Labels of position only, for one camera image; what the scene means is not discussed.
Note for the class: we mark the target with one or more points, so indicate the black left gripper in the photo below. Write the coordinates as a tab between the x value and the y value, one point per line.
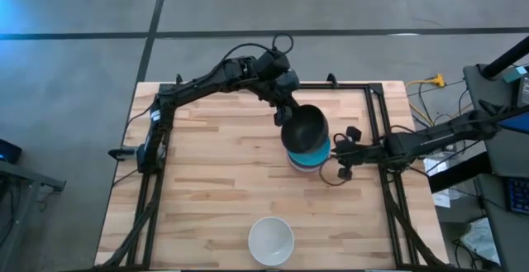
285	86

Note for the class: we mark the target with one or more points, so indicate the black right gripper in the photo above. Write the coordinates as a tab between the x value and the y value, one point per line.
363	154

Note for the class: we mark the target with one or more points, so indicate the black bowl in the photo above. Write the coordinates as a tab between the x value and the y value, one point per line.
306	129

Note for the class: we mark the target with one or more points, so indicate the blue bowl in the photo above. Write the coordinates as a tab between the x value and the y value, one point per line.
310	159

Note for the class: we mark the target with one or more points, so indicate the white bowl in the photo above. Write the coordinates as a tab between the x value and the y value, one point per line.
271	241
295	168

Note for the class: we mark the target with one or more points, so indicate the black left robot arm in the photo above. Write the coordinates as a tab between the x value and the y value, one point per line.
198	85

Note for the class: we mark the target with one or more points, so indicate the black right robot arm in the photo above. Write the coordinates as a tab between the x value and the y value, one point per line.
434	137

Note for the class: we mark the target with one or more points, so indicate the white paper sheet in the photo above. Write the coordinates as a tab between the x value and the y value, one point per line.
436	168

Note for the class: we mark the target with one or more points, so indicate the black diagonal beam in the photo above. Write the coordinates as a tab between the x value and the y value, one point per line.
454	177

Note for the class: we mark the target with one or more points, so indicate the yellow power plug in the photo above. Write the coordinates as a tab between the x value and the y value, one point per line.
439	80

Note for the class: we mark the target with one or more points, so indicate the grey desk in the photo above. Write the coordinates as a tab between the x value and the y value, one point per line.
502	160

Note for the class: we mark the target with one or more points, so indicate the white plastic bag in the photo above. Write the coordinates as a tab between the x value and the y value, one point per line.
479	239

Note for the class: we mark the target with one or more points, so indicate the blue laptop screen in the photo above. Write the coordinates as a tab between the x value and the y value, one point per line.
518	124

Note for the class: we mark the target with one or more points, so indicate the black keyboard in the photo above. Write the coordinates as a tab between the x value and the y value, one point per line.
518	195

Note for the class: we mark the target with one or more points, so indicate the black pole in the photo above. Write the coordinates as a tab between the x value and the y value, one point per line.
506	59

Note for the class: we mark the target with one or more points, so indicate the small teal box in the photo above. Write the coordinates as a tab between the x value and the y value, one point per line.
514	74

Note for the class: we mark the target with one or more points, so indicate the dark grey cart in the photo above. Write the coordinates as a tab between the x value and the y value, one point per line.
25	173

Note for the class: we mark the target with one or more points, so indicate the dark blue-lit device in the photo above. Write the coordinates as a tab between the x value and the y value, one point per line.
8	152

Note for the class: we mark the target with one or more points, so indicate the black frame clamp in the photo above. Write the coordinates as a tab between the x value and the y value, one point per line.
178	79
332	79

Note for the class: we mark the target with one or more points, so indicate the black aluminium table frame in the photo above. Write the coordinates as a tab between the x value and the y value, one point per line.
351	86

